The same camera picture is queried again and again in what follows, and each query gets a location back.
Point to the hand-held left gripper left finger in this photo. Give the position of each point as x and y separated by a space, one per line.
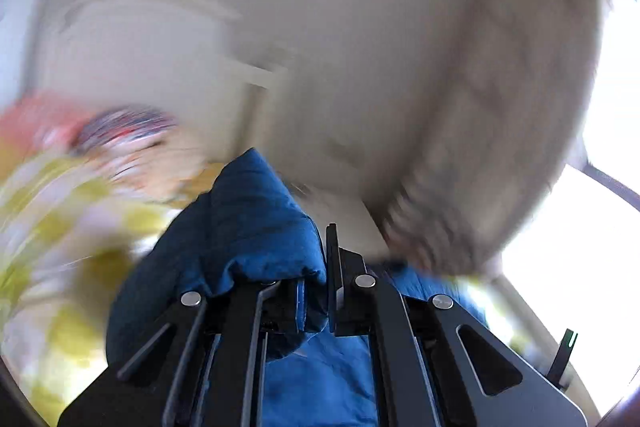
240 337

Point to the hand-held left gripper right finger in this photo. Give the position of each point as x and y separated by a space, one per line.
372 322

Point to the blue garment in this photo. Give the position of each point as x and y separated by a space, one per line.
250 227

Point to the yellow checkered bed sheet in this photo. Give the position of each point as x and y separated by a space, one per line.
55 257

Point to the beige curtain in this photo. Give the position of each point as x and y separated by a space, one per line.
500 147

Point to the window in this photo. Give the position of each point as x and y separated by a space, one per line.
590 247

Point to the colourful patterned pillow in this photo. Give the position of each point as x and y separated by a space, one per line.
115 132

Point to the white panelled door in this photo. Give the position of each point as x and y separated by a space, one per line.
150 57

